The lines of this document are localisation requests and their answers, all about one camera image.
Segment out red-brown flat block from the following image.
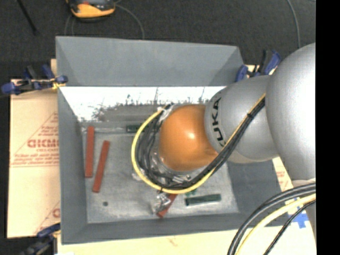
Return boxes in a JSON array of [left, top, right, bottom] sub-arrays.
[[92, 140, 111, 194], [156, 194, 178, 218], [84, 126, 96, 179]]

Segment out dark green flat block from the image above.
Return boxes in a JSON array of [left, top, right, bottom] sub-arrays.
[[184, 194, 222, 207], [125, 124, 145, 133]]

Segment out grey metal bin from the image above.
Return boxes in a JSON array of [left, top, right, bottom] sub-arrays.
[[55, 36, 283, 244]]

